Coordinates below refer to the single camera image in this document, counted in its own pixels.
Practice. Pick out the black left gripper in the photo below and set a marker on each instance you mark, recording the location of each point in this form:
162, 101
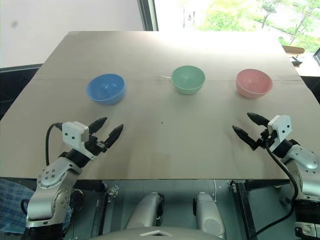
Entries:
95, 146

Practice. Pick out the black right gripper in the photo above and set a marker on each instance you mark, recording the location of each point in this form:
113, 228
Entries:
263, 141

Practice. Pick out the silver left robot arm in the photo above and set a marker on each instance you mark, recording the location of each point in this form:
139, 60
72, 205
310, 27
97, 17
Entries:
53, 183

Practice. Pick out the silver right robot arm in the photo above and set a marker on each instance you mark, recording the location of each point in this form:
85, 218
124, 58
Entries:
301, 162

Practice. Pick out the blue plastic bowl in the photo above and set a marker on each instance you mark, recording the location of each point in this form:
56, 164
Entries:
106, 89

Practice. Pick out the red plastic bowl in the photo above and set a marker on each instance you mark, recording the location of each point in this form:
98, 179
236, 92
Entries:
253, 83

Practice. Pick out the green plastic bowl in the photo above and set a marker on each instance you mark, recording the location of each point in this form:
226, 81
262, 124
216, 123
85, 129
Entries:
188, 80

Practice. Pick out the small black device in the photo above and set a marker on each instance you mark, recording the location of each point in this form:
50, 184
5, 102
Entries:
296, 60

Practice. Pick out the black table leg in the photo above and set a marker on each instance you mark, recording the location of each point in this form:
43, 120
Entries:
246, 210

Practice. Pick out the wooden side table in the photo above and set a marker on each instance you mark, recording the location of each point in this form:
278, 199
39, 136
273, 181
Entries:
292, 48

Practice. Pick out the silver left robot leg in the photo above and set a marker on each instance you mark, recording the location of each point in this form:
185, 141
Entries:
143, 212

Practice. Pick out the silver robot leg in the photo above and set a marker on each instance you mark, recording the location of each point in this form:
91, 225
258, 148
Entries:
208, 215
143, 212

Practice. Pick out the silver right robot leg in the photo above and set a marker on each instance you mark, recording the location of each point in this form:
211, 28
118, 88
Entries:
208, 215

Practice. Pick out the black low cabinet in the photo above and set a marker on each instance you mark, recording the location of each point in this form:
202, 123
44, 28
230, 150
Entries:
18, 85

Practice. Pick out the blue checked cloth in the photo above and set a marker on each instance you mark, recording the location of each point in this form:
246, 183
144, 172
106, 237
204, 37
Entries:
12, 205

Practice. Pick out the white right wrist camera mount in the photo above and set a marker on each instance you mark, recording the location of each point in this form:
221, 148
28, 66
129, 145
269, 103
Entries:
281, 130

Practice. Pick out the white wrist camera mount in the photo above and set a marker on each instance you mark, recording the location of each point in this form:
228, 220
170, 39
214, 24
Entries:
73, 135
281, 130

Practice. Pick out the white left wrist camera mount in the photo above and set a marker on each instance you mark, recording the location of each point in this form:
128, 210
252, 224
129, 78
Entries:
73, 135

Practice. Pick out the black window frame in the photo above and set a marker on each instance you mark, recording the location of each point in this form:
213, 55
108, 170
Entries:
148, 15

